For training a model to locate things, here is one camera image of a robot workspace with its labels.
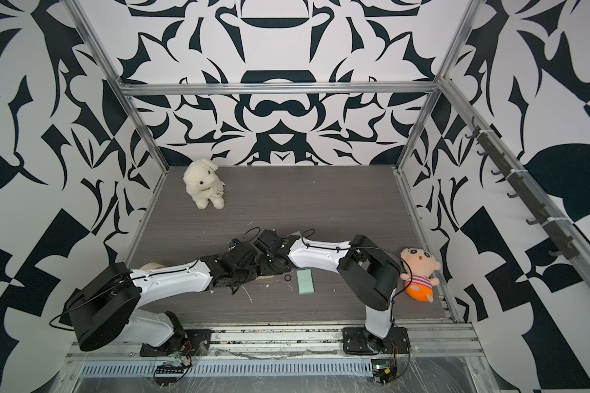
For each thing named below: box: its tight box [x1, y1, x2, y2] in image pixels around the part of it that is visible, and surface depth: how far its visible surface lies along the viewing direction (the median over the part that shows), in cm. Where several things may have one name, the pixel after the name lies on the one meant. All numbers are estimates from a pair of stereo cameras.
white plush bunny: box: [183, 158, 227, 211], surface depth 96 cm
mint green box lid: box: [296, 268, 315, 295], surface depth 87 cm
